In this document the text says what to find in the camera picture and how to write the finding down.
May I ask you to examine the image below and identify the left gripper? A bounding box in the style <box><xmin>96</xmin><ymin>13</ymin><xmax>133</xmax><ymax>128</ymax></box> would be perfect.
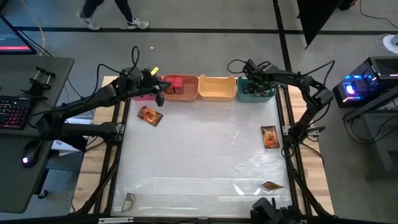
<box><xmin>119</xmin><ymin>67</ymin><xmax>171</xmax><ymax>107</ymax></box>

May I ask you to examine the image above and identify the orange-brown spice packet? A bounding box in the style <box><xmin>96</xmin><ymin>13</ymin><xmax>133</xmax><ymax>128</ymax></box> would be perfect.
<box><xmin>121</xmin><ymin>192</ymin><xmax>136</xmax><ymax>213</ymax></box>
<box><xmin>261</xmin><ymin>180</ymin><xmax>285</xmax><ymax>191</ymax></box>
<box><xmin>260</xmin><ymin>125</ymin><xmax>280</xmax><ymax>149</ymax></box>
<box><xmin>136</xmin><ymin>105</ymin><xmax>164</xmax><ymax>128</ymax></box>

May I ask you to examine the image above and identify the teal plastic bin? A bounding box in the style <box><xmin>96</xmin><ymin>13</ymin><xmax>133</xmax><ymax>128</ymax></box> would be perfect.
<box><xmin>237</xmin><ymin>76</ymin><xmax>277</xmax><ymax>103</ymax></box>

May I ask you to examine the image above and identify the orange plastic bin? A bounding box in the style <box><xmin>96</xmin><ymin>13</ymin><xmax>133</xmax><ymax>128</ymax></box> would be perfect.
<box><xmin>161</xmin><ymin>73</ymin><xmax>200</xmax><ymax>103</ymax></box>

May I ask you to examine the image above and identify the yellow plastic bin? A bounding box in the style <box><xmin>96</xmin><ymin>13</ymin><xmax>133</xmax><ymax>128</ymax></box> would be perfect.
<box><xmin>198</xmin><ymin>74</ymin><xmax>238</xmax><ymax>103</ymax></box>

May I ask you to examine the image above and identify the black curtain partition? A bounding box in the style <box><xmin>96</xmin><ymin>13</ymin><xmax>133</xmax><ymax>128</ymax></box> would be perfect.
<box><xmin>297</xmin><ymin>0</ymin><xmax>343</xmax><ymax>49</ymax></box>

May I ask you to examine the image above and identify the person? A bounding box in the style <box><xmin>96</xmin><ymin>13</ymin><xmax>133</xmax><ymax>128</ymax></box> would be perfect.
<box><xmin>76</xmin><ymin>0</ymin><xmax>150</xmax><ymax>31</ymax></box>

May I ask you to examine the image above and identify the black desk support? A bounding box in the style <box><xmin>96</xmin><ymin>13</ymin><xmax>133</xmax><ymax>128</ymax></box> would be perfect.
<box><xmin>58</xmin><ymin>136</ymin><xmax>88</xmax><ymax>152</ymax></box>

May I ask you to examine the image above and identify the white printed paper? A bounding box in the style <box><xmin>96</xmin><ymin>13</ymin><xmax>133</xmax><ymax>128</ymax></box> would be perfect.
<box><xmin>51</xmin><ymin>116</ymin><xmax>94</xmax><ymax>156</ymax></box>

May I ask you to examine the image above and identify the black clamp holder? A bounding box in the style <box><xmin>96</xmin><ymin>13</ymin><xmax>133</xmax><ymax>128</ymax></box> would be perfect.
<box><xmin>20</xmin><ymin>66</ymin><xmax>57</xmax><ymax>100</ymax></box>

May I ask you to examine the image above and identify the black lit computer tower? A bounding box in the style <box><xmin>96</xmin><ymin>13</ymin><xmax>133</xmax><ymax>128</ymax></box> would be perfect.
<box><xmin>332</xmin><ymin>55</ymin><xmax>398</xmax><ymax>108</ymax></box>

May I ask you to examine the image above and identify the black mechanical object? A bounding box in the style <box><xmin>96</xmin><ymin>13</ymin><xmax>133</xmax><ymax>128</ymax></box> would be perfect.
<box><xmin>250</xmin><ymin>197</ymin><xmax>301</xmax><ymax>224</ymax></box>

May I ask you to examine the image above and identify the white floor fan stand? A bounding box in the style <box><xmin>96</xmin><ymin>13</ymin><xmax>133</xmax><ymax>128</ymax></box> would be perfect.
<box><xmin>376</xmin><ymin>32</ymin><xmax>398</xmax><ymax>54</ymax></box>

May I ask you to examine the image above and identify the black computer mouse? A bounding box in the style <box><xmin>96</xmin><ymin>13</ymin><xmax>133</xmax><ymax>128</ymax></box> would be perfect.
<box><xmin>21</xmin><ymin>139</ymin><xmax>42</xmax><ymax>169</ymax></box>

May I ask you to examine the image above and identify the backlit keyboard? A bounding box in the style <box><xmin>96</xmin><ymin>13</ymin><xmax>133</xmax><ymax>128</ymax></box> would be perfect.
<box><xmin>0</xmin><ymin>95</ymin><xmax>32</xmax><ymax>130</ymax></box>

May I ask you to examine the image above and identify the desk monitor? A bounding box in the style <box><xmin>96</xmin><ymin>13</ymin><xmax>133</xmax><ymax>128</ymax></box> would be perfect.
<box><xmin>0</xmin><ymin>14</ymin><xmax>37</xmax><ymax>56</ymax></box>

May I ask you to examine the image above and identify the grey desk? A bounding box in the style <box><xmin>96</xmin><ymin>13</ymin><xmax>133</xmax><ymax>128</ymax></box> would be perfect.
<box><xmin>0</xmin><ymin>55</ymin><xmax>75</xmax><ymax>214</ymax></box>

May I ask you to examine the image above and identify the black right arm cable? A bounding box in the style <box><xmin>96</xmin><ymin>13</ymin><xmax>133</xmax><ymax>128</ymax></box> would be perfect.
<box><xmin>226</xmin><ymin>58</ymin><xmax>336</xmax><ymax>94</ymax></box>

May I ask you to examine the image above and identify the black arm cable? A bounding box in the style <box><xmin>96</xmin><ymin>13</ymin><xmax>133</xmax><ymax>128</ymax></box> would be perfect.
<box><xmin>226</xmin><ymin>58</ymin><xmax>336</xmax><ymax>94</ymax></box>
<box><xmin>95</xmin><ymin>45</ymin><xmax>141</xmax><ymax>97</ymax></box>

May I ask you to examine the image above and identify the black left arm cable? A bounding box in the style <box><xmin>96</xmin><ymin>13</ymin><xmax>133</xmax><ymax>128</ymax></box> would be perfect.
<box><xmin>95</xmin><ymin>45</ymin><xmax>141</xmax><ymax>97</ymax></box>

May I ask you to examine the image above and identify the black floor cable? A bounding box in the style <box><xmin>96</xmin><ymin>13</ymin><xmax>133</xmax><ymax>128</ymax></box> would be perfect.
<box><xmin>359</xmin><ymin>0</ymin><xmax>398</xmax><ymax>29</ymax></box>

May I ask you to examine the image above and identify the black table frame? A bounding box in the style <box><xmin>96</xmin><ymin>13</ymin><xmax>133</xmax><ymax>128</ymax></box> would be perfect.
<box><xmin>70</xmin><ymin>76</ymin><xmax>335</xmax><ymax>224</ymax></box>

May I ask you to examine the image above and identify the silver frame bracket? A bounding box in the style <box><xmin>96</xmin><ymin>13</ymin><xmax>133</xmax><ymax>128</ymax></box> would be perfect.
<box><xmin>98</xmin><ymin>217</ymin><xmax>134</xmax><ymax>224</ymax></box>

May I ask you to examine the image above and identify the yellow cable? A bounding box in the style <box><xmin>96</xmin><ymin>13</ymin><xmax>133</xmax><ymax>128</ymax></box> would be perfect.
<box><xmin>19</xmin><ymin>0</ymin><xmax>46</xmax><ymax>57</ymax></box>

